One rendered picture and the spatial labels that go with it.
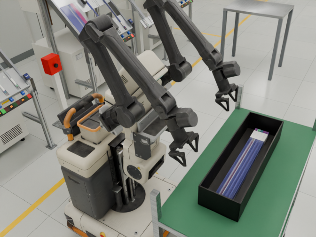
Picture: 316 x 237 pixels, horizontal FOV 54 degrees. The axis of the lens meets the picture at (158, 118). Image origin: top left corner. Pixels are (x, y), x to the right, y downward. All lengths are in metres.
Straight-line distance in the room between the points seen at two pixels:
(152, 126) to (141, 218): 0.77
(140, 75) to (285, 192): 0.77
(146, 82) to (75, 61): 2.47
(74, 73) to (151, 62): 2.24
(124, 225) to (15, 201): 1.10
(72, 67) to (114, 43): 2.45
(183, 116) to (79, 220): 1.31
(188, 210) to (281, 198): 0.39
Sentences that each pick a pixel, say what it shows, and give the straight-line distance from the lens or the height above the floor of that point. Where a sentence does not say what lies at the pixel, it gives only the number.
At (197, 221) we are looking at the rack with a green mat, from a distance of 1.29.
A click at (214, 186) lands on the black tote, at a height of 0.96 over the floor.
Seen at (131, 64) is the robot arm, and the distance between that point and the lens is 1.15.
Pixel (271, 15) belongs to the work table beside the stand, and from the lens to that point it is 3.86.
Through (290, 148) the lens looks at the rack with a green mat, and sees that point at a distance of 1.66.
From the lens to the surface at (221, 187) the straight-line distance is 1.34.
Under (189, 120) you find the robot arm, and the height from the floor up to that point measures 1.32.
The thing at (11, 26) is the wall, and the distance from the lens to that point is 5.06.
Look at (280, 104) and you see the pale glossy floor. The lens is 3.73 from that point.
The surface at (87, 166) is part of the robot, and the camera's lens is 1.79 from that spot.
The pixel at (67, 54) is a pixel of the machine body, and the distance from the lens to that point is 3.57.
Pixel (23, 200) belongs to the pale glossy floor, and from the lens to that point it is 2.86.
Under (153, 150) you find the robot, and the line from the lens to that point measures 1.78.
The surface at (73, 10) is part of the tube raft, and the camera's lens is 3.46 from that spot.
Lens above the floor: 2.00
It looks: 37 degrees down
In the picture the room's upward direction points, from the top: 4 degrees counter-clockwise
